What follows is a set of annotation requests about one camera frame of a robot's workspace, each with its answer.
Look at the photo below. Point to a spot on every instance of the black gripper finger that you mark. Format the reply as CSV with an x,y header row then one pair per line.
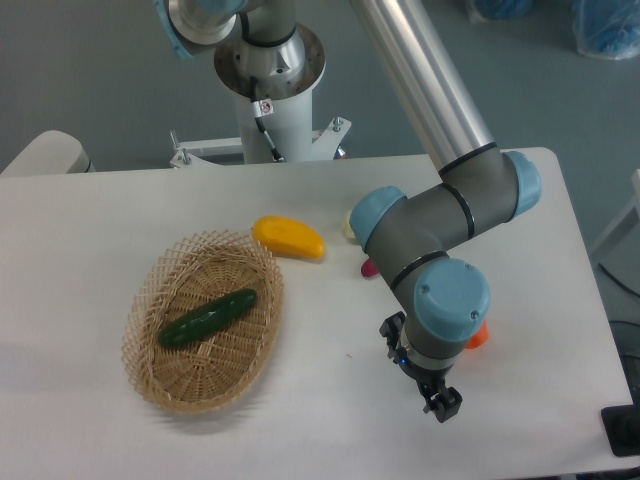
x,y
446,404
430,390

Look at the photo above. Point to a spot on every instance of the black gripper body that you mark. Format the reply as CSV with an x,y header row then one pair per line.
x,y
427,372

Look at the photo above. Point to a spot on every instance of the green cucumber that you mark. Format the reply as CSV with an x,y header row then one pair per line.
x,y
207,319

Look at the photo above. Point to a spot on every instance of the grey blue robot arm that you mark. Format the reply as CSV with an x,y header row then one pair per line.
x,y
445,300

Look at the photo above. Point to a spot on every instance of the woven wicker basket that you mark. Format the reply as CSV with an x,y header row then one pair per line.
x,y
211,373

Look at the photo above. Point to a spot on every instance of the orange persimmon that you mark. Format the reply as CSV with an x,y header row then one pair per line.
x,y
479,338

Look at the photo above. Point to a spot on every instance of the purple sweet potato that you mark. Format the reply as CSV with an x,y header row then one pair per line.
x,y
368,269

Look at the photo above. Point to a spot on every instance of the green bok choy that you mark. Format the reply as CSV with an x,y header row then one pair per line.
x,y
346,227

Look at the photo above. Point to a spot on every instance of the black device at edge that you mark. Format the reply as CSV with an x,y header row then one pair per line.
x,y
621,425

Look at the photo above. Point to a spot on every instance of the yellow mango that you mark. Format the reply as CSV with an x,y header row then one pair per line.
x,y
288,237

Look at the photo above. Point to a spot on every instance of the white furniture leg right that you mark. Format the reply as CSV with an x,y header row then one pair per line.
x,y
620,225

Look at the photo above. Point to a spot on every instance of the blue plastic bag centre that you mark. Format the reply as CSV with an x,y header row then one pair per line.
x,y
497,10

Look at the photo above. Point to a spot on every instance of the blue plastic bag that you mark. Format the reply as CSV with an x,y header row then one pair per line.
x,y
607,30
497,10

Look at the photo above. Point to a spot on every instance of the blue plastic bag right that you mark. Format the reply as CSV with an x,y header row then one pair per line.
x,y
607,30

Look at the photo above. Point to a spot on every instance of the white chair corner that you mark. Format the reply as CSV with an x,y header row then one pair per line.
x,y
51,153

